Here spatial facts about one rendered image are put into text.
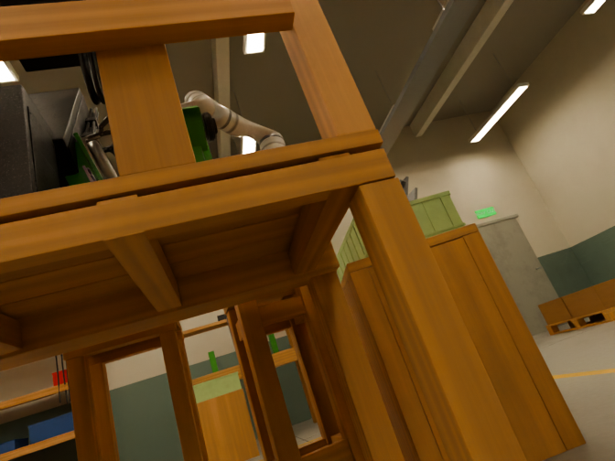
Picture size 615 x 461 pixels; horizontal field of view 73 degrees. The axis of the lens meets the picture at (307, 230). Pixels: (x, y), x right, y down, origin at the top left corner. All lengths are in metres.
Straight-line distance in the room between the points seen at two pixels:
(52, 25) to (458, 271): 1.37
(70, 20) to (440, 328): 0.92
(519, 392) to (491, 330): 0.21
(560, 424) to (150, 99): 1.51
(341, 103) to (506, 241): 7.82
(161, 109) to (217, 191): 0.21
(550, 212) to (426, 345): 8.93
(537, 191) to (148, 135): 9.19
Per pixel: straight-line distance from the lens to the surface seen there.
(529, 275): 8.64
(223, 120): 1.35
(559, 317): 6.79
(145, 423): 6.70
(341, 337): 1.35
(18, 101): 1.15
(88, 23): 1.01
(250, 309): 1.51
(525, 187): 9.61
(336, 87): 0.98
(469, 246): 1.65
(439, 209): 1.72
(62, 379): 6.43
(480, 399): 0.81
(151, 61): 0.99
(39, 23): 1.04
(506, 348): 1.62
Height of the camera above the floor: 0.43
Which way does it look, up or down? 20 degrees up
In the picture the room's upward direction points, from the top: 19 degrees counter-clockwise
